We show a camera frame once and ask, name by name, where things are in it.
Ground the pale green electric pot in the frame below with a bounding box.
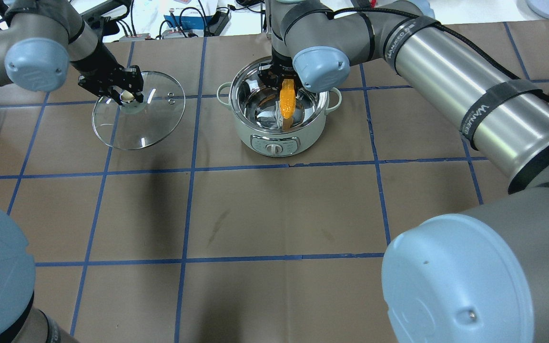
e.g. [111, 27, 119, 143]
[216, 57, 342, 158]

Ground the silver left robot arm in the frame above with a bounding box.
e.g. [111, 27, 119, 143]
[0, 0, 143, 343]

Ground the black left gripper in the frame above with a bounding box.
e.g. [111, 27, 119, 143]
[78, 48, 144, 106]

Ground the yellow toy corn cob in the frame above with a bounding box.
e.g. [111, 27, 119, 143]
[279, 78, 296, 131]

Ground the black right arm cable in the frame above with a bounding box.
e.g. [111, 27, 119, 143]
[327, 5, 549, 115]

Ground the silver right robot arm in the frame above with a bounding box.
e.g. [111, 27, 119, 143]
[90, 34, 506, 343]

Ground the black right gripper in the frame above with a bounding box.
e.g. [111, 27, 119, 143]
[258, 52, 303, 100]

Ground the glass pot lid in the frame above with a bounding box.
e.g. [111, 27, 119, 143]
[91, 71, 186, 151]

